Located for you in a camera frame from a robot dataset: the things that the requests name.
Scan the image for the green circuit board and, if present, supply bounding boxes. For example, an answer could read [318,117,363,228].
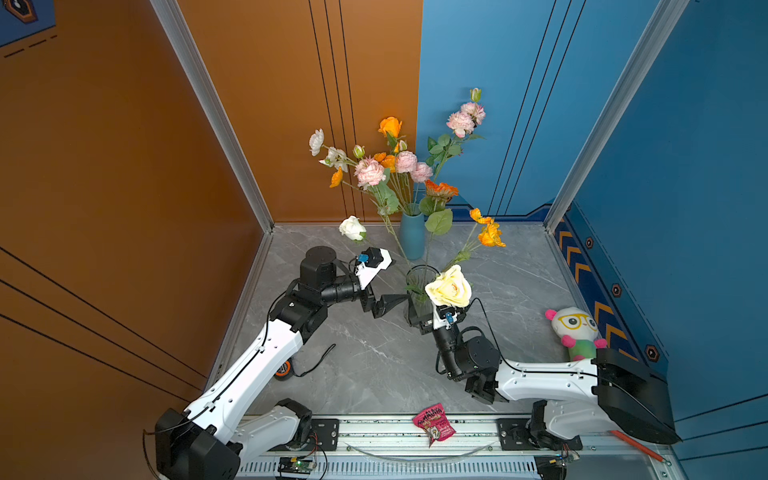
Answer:
[276,457,317,479]

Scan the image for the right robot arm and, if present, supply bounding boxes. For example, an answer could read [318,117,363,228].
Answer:
[420,305,681,450]

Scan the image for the yellow poppy flower stem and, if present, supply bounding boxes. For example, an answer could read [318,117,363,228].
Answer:
[441,208,506,273]

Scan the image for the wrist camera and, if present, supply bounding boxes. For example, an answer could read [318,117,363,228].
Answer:
[354,247,392,290]
[432,305,467,330]

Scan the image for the yellow rose stem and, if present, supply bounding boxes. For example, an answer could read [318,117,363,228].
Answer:
[374,116,413,210]

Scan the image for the orange yellow small flower stem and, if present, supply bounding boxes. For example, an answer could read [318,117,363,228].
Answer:
[319,149,402,216]

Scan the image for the white plush toy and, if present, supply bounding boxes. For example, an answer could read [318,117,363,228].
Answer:
[545,307,608,361]

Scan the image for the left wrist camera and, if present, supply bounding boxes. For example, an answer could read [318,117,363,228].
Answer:
[354,247,392,290]

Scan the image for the black connector box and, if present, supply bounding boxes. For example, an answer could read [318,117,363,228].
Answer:
[534,456,568,480]

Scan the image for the aluminium corner post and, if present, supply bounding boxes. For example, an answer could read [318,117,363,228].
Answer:
[148,0,276,233]
[543,0,689,234]

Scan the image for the clear glass vase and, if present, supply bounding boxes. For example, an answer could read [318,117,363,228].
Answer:
[406,264,439,325]

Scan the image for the aluminium corner post right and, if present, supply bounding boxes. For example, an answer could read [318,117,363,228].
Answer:
[543,0,689,234]

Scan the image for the white flower stem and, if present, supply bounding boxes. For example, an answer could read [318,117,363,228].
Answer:
[308,129,386,191]

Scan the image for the pink snack packet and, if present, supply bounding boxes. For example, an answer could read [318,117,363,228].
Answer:
[412,403,456,446]

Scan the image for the pink rose spray stem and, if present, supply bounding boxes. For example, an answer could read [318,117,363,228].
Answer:
[425,87,486,184]

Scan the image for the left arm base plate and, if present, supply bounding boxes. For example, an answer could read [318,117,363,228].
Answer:
[269,418,340,453]

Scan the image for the teal cylindrical vase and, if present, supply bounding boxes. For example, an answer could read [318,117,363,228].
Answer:
[398,212,425,261]

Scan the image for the orange tape measure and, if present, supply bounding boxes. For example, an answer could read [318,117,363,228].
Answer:
[274,360,295,381]

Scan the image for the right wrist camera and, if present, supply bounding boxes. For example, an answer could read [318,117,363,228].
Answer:
[432,305,467,330]

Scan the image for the red handled tool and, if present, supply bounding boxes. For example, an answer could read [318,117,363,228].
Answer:
[610,430,669,465]

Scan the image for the orange gerbera stem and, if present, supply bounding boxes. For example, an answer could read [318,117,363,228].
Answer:
[419,180,459,263]

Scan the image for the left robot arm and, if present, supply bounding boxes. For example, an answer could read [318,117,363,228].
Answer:
[143,246,407,479]

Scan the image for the cream pink rose stem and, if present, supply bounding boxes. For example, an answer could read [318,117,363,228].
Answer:
[352,145,420,267]

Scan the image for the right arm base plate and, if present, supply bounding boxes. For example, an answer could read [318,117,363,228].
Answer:
[496,417,583,451]

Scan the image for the aluminium corner post left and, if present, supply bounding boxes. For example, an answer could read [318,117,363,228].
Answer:
[148,0,276,233]

